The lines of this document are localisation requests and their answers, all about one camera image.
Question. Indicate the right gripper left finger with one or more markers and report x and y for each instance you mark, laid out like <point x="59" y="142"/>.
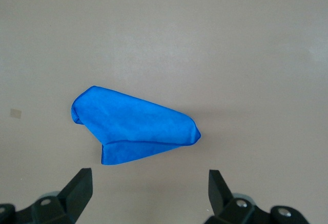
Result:
<point x="74" y="198"/>

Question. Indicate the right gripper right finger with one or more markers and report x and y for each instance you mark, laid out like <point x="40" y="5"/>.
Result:
<point x="223" y="198"/>

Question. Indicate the blue microfibre towel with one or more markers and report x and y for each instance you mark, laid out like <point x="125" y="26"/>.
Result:
<point x="133" y="126"/>

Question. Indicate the small brown tape patch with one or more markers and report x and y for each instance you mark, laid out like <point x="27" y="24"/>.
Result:
<point x="16" y="113"/>

